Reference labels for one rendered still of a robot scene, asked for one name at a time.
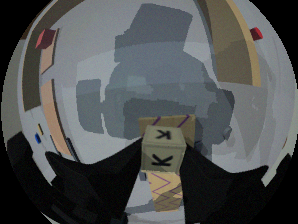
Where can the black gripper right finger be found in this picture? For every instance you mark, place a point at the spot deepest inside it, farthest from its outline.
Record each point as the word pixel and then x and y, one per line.
pixel 206 186

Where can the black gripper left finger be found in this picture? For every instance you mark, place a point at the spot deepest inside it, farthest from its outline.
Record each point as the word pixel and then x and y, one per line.
pixel 110 180

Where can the olive-beige cube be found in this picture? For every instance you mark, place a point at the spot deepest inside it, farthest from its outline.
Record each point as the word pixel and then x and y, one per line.
pixel 162 150

